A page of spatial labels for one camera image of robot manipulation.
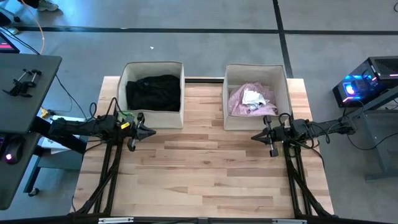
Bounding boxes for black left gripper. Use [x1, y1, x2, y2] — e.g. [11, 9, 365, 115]
[123, 112, 157, 152]

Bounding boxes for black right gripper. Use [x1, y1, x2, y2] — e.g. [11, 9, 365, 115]
[251, 115, 292, 157]

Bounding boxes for black garment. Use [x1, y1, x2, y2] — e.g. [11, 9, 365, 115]
[125, 74, 182, 112]

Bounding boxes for white garment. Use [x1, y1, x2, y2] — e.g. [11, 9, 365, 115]
[241, 88, 271, 111]

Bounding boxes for pink garment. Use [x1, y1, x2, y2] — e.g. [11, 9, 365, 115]
[227, 82, 279, 118]

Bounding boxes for beige fabric storage bin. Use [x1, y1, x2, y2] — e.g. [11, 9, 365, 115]
[222, 63, 292, 131]
[116, 60, 186, 129]

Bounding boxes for black bar behind table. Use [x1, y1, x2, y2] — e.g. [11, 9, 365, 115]
[184, 77, 224, 83]

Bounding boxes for black desk leg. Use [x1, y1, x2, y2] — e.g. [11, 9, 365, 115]
[23, 116, 88, 197]

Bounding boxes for white box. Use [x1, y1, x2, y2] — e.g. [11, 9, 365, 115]
[40, 114, 88, 155]

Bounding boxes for grey computer stand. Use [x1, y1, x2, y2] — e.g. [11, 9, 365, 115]
[357, 86, 398, 181]

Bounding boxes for black clamp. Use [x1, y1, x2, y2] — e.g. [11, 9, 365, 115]
[2, 68, 43, 98]

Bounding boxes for grey desk top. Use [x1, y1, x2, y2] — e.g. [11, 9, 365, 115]
[0, 53, 63, 211]

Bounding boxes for black computer mouse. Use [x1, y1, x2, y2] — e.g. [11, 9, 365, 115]
[2, 138, 25, 165]

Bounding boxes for black computer tower with lights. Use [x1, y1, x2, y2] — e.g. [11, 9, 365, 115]
[331, 55, 398, 108]

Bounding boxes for person's shoe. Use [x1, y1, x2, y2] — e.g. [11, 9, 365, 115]
[36, 0, 60, 12]

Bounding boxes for monitor with red screen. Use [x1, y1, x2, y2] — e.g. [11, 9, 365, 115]
[0, 30, 21, 54]

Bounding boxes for black office chair base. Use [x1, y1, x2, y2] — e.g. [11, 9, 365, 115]
[0, 6, 22, 35]

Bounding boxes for black table frame strut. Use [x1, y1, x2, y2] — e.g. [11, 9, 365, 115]
[281, 139, 332, 217]
[73, 136, 127, 215]

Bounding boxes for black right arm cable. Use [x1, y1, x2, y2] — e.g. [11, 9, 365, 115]
[277, 111, 331, 151]

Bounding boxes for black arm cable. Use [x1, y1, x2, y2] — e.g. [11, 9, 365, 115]
[88, 96, 121, 123]
[277, 111, 331, 151]

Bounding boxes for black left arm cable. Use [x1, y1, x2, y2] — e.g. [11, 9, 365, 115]
[88, 96, 121, 123]

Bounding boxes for black floor cable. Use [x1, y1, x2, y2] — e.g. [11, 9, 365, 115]
[0, 26, 90, 121]

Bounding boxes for black table edge rail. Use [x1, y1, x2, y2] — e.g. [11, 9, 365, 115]
[0, 213, 398, 224]

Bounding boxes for black stand cable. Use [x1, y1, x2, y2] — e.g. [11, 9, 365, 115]
[345, 119, 398, 152]

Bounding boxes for orange cable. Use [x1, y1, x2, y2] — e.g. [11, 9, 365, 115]
[20, 0, 46, 55]

